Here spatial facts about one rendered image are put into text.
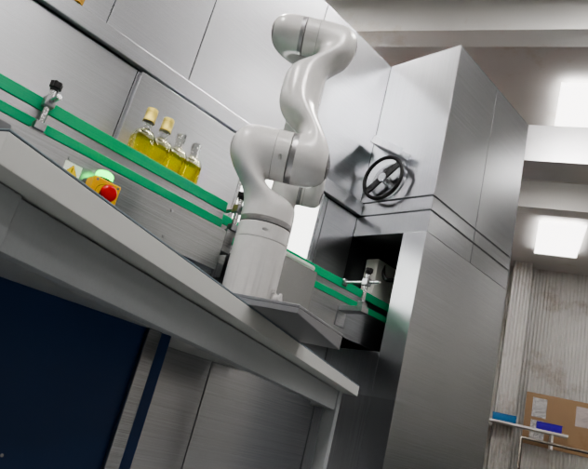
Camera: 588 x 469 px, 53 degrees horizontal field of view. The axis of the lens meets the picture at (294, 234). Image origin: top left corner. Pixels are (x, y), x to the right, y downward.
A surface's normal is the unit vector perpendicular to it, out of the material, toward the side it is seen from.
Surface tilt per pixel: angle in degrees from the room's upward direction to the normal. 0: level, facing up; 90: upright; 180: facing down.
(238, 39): 90
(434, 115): 90
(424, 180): 90
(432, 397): 90
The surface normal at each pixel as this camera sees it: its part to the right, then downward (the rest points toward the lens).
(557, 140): -0.30, -0.37
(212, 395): 0.70, -0.06
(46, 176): 0.92, 0.11
